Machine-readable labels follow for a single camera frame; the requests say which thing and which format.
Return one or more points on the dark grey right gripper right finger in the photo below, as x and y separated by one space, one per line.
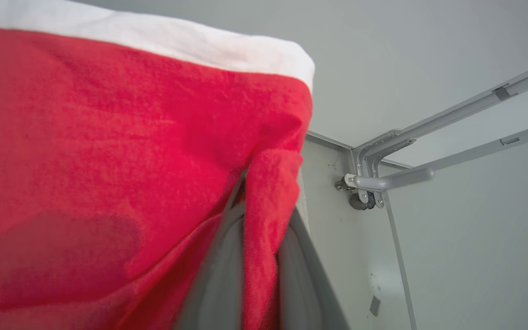
305 293

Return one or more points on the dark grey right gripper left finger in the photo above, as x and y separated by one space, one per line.
218 284

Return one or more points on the red shorts with white stripe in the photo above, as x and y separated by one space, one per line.
85 137

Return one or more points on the grey caster wheel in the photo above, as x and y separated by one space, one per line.
360 201

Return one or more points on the grey partition frame post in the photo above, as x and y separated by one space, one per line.
475 102
475 155

